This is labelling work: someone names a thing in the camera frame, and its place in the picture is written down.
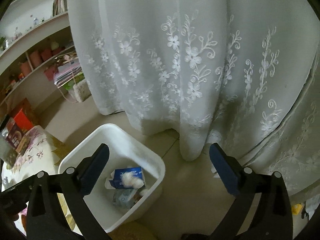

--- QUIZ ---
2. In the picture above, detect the white plastic trash bin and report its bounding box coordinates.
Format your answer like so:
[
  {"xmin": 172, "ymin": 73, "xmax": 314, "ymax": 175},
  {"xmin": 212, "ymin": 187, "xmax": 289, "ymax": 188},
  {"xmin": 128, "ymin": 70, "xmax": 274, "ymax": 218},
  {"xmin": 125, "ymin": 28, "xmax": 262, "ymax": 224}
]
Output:
[{"xmin": 58, "ymin": 124, "xmax": 165, "ymax": 232}]

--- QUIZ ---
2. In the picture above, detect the floral white tablecloth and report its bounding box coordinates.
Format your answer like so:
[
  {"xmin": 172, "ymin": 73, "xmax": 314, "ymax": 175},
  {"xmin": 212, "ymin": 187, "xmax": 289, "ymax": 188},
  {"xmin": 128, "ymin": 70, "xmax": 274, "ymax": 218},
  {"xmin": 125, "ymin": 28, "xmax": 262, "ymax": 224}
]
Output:
[{"xmin": 2, "ymin": 126, "xmax": 70, "ymax": 191}]

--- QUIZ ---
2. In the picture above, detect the purple label jar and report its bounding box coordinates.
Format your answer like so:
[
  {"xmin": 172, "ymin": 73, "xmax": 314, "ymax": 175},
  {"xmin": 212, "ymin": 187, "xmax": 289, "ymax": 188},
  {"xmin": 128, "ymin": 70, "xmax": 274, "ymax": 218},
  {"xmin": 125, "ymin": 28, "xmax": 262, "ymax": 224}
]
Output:
[{"xmin": 1, "ymin": 115, "xmax": 24, "ymax": 167}]

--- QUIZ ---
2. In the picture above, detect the red cardboard box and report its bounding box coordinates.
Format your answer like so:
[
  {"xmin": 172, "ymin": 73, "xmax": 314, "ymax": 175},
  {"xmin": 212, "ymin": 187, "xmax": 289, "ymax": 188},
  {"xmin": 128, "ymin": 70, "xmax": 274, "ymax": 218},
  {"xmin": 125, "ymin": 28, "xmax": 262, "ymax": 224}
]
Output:
[{"xmin": 10, "ymin": 98, "xmax": 39, "ymax": 132}]

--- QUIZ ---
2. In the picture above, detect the blue tissue box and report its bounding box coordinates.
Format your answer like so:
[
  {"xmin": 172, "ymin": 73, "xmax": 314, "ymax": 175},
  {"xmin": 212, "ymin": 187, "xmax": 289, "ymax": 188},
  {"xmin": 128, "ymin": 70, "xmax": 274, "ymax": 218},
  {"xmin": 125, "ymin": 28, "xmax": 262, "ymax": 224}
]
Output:
[{"xmin": 105, "ymin": 167, "xmax": 145, "ymax": 190}]

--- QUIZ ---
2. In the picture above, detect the teal crumpled packet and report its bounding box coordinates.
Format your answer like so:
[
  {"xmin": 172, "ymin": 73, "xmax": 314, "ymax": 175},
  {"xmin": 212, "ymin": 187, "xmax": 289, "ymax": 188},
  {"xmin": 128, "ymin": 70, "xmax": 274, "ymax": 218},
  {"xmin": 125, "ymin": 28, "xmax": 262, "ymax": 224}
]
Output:
[{"xmin": 112, "ymin": 189, "xmax": 141, "ymax": 210}]

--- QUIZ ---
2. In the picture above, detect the white cotton ball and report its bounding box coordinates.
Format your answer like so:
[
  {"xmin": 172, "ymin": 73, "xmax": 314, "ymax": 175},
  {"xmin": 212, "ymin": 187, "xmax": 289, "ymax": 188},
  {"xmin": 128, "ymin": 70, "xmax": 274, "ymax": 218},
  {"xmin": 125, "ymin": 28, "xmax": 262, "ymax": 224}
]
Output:
[{"xmin": 121, "ymin": 172, "xmax": 144, "ymax": 189}]

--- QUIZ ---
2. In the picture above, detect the white fluffy mat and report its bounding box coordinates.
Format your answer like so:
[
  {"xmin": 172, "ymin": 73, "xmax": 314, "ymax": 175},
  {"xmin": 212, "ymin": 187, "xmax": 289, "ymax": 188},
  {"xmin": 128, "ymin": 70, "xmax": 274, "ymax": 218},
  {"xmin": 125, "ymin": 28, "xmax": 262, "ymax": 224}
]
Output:
[{"xmin": 73, "ymin": 79, "xmax": 91, "ymax": 102}]

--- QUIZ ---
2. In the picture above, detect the stack of colourful papers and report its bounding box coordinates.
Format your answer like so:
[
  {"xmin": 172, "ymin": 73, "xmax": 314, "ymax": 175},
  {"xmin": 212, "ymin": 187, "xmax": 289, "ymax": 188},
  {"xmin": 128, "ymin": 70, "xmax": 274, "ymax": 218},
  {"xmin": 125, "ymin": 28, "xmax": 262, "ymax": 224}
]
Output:
[{"xmin": 53, "ymin": 59, "xmax": 85, "ymax": 90}]

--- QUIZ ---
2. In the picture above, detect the white embroidered lace curtain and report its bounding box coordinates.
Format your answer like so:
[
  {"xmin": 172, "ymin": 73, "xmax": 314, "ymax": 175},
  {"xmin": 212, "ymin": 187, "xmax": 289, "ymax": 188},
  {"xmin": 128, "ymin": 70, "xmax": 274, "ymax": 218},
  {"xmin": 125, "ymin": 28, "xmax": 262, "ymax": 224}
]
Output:
[{"xmin": 67, "ymin": 0, "xmax": 319, "ymax": 202}]

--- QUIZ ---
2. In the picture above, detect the white wall shelf unit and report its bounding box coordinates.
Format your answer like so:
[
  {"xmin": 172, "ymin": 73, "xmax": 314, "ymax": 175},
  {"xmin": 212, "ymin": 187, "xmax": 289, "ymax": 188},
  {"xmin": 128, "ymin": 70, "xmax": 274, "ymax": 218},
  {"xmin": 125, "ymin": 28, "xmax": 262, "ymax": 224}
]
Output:
[{"xmin": 1, "ymin": 0, "xmax": 74, "ymax": 115}]

